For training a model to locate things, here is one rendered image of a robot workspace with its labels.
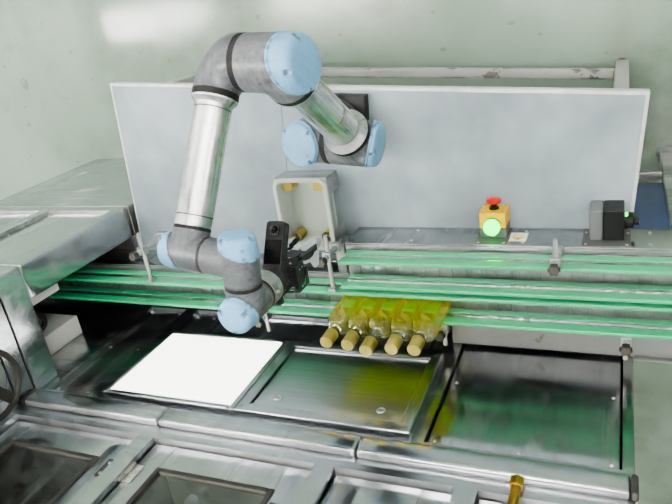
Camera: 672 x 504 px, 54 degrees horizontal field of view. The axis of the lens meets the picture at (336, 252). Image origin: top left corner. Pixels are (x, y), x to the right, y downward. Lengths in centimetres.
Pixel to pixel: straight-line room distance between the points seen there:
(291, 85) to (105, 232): 121
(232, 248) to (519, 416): 82
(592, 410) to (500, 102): 79
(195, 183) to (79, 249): 98
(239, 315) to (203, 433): 54
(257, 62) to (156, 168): 105
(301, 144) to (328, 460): 77
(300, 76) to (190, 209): 33
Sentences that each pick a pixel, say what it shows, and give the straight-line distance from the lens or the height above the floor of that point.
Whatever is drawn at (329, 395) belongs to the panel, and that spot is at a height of 121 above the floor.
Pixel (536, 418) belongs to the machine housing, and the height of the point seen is 116.
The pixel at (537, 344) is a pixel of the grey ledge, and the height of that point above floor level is 88.
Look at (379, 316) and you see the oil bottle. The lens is 172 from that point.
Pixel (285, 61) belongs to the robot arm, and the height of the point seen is 134.
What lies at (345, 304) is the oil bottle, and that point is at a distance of 181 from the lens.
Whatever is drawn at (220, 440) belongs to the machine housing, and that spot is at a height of 141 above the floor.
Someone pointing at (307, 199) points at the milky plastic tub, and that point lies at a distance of 200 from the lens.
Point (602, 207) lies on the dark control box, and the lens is 177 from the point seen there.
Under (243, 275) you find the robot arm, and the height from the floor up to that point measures 151.
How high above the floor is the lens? 246
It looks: 57 degrees down
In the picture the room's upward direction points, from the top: 138 degrees counter-clockwise
